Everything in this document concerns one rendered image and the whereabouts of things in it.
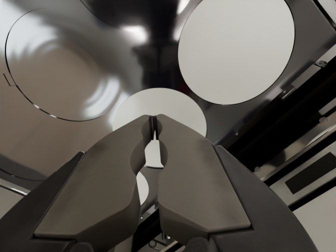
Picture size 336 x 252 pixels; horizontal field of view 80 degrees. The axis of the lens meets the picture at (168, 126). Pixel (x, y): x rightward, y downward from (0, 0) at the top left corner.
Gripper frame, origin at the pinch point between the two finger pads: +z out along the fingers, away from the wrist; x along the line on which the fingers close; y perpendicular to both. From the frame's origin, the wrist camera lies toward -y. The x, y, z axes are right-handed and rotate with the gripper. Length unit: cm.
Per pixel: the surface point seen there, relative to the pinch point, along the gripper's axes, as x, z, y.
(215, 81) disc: 5.5, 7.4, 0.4
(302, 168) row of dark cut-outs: 12.7, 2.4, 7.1
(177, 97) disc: 1.8, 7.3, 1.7
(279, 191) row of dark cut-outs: 10.9, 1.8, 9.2
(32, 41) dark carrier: -10.3, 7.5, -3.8
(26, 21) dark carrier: -10.2, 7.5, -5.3
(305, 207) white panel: 11.7, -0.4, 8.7
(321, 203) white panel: 12.5, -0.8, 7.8
